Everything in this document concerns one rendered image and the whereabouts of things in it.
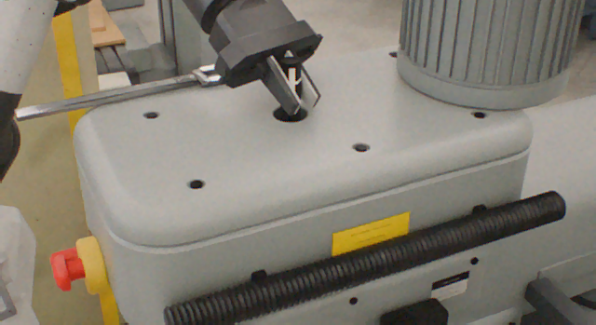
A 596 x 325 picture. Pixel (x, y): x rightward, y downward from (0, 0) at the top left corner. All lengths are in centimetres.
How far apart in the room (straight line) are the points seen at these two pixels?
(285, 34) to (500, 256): 38
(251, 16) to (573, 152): 48
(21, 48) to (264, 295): 55
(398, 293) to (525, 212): 17
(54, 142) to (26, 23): 165
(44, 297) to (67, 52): 101
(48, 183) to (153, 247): 213
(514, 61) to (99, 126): 44
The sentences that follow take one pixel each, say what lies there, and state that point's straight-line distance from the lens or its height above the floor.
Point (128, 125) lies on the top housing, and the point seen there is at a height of 189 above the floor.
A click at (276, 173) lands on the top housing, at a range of 71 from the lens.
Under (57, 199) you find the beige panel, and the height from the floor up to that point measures 71.
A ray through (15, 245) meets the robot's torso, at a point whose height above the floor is 161.
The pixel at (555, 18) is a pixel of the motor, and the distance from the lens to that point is 84.
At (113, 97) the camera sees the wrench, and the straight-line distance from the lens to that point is 85.
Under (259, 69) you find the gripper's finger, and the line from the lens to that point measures 79.
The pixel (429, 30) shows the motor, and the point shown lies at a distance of 84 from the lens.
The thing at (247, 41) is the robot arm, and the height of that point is 197.
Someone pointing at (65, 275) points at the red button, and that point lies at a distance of 81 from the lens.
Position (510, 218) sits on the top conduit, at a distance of 84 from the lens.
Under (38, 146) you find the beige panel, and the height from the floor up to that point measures 94.
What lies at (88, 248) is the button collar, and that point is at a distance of 81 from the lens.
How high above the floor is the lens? 228
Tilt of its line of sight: 32 degrees down
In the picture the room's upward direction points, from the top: straight up
